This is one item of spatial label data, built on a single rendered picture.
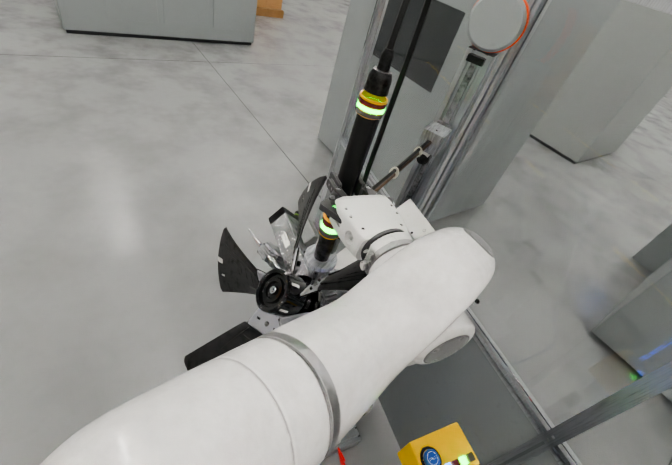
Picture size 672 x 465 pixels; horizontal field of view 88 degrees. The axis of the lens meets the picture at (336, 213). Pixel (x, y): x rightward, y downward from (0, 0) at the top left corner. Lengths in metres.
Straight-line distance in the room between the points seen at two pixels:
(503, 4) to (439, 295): 0.95
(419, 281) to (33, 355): 2.23
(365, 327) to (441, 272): 0.10
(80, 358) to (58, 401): 0.21
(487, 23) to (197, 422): 1.14
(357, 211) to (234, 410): 0.38
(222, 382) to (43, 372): 2.15
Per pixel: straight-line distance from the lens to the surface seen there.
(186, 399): 0.21
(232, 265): 1.18
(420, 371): 1.80
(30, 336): 2.48
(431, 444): 1.08
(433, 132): 1.15
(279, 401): 0.22
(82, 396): 2.24
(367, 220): 0.52
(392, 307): 0.33
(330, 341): 0.26
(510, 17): 1.18
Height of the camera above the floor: 1.99
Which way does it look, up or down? 39 degrees down
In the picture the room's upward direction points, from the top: 18 degrees clockwise
